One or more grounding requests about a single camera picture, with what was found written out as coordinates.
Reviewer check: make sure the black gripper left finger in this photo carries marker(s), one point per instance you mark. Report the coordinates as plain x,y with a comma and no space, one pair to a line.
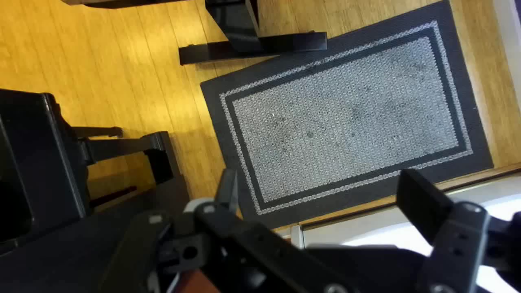
228,245

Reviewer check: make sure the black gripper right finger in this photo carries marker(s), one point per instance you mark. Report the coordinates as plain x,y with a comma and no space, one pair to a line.
456,245

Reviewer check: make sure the grey floor mat black border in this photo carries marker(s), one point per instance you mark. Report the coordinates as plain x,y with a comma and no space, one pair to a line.
347,115

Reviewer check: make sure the black upright piano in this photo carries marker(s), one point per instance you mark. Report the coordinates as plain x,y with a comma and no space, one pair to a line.
38,173

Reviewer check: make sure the black stand base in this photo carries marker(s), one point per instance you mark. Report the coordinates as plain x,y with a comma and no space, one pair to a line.
244,38

